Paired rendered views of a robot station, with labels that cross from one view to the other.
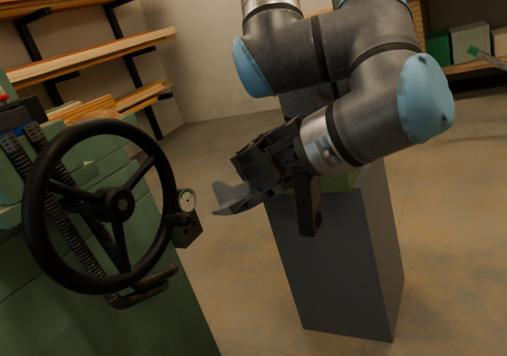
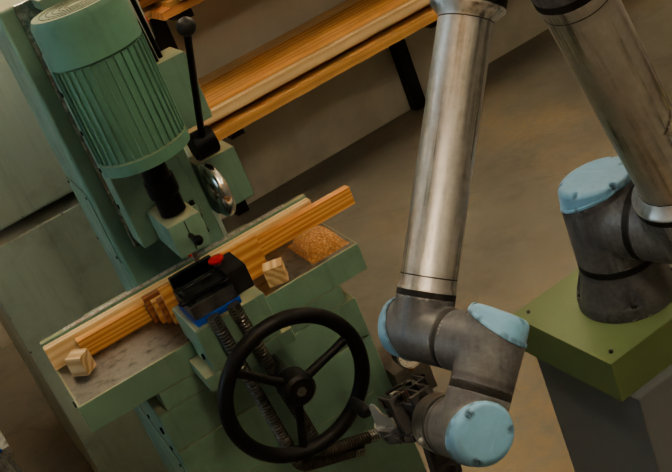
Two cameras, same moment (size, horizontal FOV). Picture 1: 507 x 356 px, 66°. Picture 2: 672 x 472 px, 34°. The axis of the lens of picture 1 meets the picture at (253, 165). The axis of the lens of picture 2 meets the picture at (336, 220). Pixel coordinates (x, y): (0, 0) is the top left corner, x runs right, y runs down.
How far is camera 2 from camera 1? 131 cm
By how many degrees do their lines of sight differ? 33
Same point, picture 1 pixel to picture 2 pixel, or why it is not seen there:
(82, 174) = (278, 342)
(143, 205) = not seen: hidden behind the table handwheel
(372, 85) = (443, 412)
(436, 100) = (468, 449)
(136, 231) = (345, 379)
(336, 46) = (444, 357)
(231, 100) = not seen: outside the picture
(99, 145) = (309, 288)
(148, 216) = not seen: hidden behind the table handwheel
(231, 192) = (383, 420)
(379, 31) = (465, 365)
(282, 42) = (409, 334)
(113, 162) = (324, 304)
